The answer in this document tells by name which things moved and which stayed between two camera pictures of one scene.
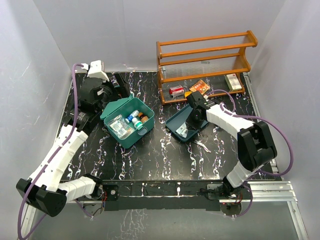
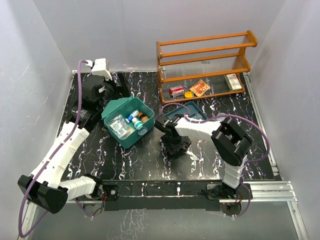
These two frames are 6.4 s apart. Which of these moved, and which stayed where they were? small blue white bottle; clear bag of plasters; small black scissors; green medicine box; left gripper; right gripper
Moved: right gripper; small black scissors
Stayed: clear bag of plasters; green medicine box; small blue white bottle; left gripper
